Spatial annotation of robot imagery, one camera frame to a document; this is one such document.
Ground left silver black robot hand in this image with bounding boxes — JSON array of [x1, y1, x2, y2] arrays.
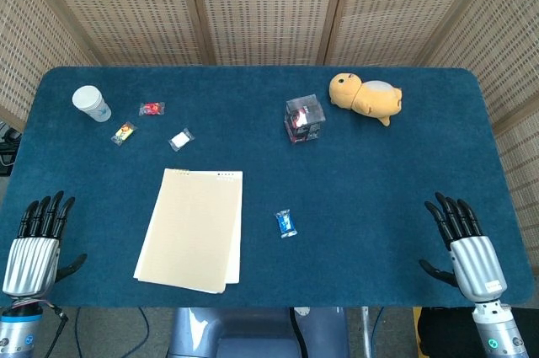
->
[[2, 190, 88, 300]]

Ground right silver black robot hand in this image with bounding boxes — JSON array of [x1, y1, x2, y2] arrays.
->
[[419, 192, 509, 304]]

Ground beige paper notepad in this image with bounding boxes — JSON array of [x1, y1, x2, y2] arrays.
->
[[133, 168, 244, 295]]

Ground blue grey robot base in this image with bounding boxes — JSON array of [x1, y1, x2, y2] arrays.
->
[[166, 307, 350, 358]]

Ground black yellow bag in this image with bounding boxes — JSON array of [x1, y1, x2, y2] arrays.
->
[[414, 306, 485, 358]]

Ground black equipment beside table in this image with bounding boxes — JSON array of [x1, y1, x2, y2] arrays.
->
[[0, 121, 22, 178]]

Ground metal table leg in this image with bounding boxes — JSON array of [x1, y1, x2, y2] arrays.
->
[[360, 307, 374, 358]]

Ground blue table mat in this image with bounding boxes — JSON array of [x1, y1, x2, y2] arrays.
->
[[0, 65, 536, 308]]

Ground yellow green candy packet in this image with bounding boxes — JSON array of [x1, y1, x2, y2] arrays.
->
[[110, 121, 139, 147]]

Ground white paper cup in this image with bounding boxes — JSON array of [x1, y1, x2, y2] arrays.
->
[[71, 85, 113, 123]]

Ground white candy packet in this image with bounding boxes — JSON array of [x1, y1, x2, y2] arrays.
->
[[168, 126, 195, 152]]

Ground red candy packet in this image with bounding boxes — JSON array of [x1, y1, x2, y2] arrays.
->
[[138, 101, 166, 117]]

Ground blue candy packet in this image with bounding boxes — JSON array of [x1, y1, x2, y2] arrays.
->
[[274, 207, 299, 239]]

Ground woven bamboo screen panel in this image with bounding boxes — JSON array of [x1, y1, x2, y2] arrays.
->
[[0, 0, 98, 131], [323, 0, 506, 67], [420, 0, 539, 266], [184, 0, 350, 67], [20, 0, 216, 67]]

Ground yellow plush toy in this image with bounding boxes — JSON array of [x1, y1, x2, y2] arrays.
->
[[328, 72, 403, 127]]

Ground clear box with toy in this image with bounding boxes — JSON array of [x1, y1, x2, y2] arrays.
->
[[283, 94, 328, 145]]

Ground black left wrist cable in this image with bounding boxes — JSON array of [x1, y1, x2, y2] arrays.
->
[[44, 302, 71, 358]]

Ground blue floor cable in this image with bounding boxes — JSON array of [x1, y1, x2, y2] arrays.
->
[[74, 307, 83, 358]]

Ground blue cable by leg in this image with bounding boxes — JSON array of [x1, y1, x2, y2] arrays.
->
[[372, 307, 386, 336]]

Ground dark floor cable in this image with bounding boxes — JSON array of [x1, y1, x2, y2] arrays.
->
[[125, 307, 152, 357]]

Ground black cable on base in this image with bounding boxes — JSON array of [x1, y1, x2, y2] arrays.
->
[[288, 307, 307, 358]]

